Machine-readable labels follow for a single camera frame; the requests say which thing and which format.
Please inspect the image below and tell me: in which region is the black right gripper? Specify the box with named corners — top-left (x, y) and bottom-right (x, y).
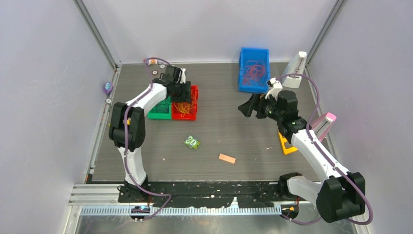
top-left (238, 92), bottom-right (284, 122)

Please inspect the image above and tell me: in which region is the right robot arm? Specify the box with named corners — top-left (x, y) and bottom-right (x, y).
top-left (238, 91), bottom-right (366, 223)

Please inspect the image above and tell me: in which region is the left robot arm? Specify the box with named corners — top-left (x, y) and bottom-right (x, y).
top-left (109, 65), bottom-right (191, 202)

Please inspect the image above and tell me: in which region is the red plastic bin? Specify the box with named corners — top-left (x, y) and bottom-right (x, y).
top-left (171, 85), bottom-right (199, 120)

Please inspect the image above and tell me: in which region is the green plastic bin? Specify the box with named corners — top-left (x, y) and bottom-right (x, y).
top-left (148, 97), bottom-right (172, 120)

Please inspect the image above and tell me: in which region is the blue plastic bin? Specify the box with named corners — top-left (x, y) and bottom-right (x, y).
top-left (238, 47), bottom-right (270, 93)

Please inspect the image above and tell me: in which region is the small clown figurine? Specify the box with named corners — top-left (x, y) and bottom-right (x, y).
top-left (143, 57), bottom-right (158, 66)

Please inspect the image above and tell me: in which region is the green frog toy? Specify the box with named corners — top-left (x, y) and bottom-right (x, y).
top-left (184, 135), bottom-right (200, 149)

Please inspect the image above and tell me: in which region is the wooden block front centre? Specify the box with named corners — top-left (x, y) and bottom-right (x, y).
top-left (218, 154), bottom-right (236, 164)

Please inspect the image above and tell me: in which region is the yellow triangle toy right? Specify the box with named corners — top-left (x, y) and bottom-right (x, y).
top-left (277, 131), bottom-right (298, 156)

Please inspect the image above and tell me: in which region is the white metronome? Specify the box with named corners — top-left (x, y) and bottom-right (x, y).
top-left (282, 51), bottom-right (307, 88)

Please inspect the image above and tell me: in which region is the purple round toy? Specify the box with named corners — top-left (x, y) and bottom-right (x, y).
top-left (103, 81), bottom-right (113, 94)

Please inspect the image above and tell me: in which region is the pink metronome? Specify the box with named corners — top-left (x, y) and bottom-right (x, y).
top-left (310, 112), bottom-right (337, 142)

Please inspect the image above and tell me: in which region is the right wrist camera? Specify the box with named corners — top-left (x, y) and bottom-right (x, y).
top-left (265, 78), bottom-right (283, 99)

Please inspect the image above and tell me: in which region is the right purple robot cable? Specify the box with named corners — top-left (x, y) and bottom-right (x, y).
top-left (276, 73), bottom-right (374, 225)

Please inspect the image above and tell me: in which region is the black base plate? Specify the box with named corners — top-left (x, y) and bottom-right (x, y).
top-left (117, 181), bottom-right (298, 208)

